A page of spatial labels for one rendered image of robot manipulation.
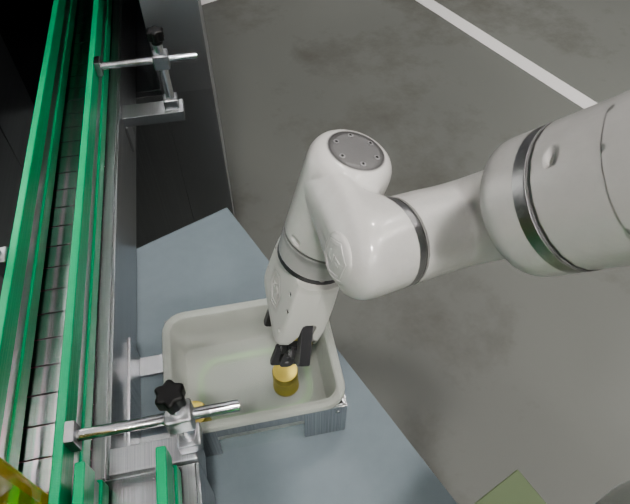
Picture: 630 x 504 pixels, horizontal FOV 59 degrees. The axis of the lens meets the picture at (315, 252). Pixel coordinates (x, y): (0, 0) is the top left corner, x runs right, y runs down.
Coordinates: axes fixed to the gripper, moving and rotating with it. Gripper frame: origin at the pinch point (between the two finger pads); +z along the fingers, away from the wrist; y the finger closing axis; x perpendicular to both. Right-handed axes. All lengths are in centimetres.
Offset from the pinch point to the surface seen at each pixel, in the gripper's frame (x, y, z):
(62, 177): -27.7, -36.1, 10.1
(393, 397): 54, -27, 79
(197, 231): -6.3, -32.5, 17.9
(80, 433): -21.8, 10.3, 0.3
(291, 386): 3.3, 1.6, 10.6
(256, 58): 38, -203, 83
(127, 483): -17.3, 13.1, 7.4
